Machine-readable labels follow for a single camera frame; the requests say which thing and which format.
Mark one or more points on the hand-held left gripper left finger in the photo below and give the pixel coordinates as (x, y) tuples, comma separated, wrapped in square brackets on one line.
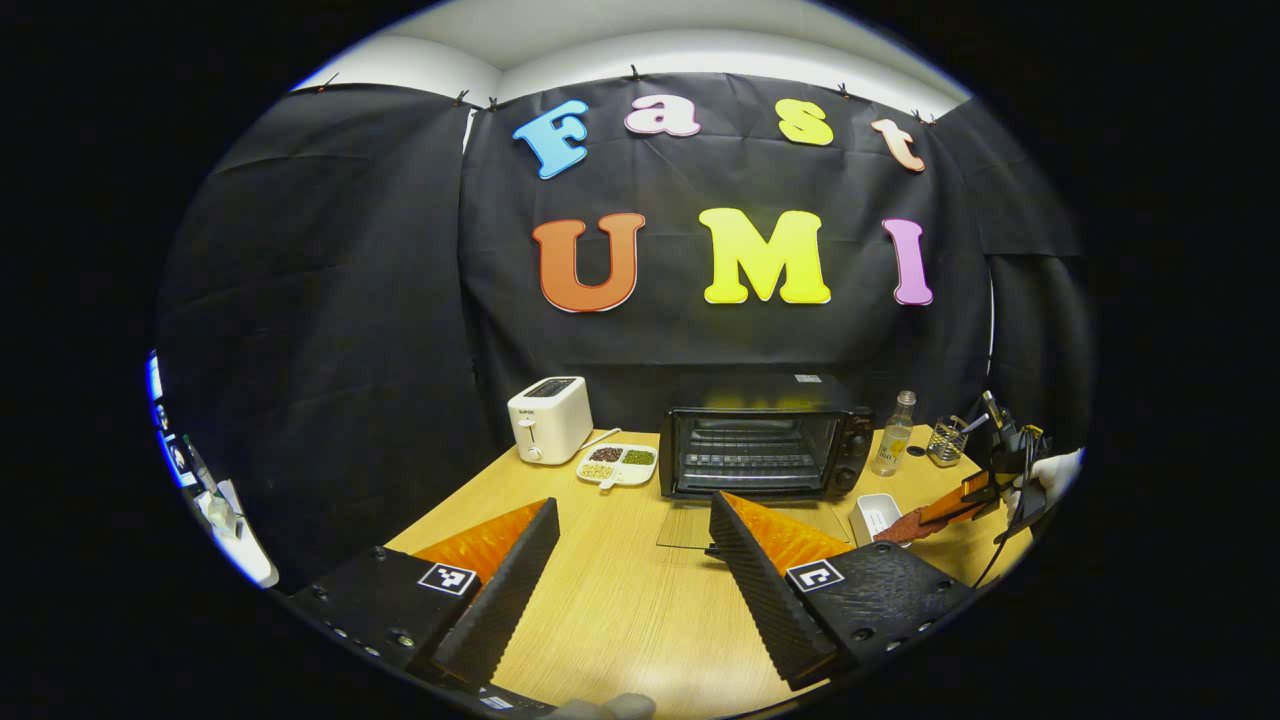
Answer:
[(515, 585)]

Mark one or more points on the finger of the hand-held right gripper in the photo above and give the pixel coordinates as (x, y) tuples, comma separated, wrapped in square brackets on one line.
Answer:
[(955, 510), (975, 482)]

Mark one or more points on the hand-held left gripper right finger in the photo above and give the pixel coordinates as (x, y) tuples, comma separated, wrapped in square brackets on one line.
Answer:
[(755, 590)]

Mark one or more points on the brown meat slice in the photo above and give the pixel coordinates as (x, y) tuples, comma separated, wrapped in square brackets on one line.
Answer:
[(905, 527)]

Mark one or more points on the black electric oven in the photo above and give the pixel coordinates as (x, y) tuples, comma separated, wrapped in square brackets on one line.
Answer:
[(855, 450)]

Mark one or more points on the metal spoon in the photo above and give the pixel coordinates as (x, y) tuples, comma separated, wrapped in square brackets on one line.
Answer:
[(972, 424)]

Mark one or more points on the white rectangular dish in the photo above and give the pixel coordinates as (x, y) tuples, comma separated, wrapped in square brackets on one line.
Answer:
[(875, 515)]

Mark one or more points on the clear glass bottle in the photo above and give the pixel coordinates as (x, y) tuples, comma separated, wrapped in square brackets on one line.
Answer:
[(893, 445)]

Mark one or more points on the white divided snack plate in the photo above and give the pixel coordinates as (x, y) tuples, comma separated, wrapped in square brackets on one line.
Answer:
[(620, 465)]

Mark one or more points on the white toaster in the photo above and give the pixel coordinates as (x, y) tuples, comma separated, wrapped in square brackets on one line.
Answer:
[(550, 425)]

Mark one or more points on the black backdrop cloth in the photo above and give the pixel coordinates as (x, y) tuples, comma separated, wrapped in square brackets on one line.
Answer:
[(350, 300)]

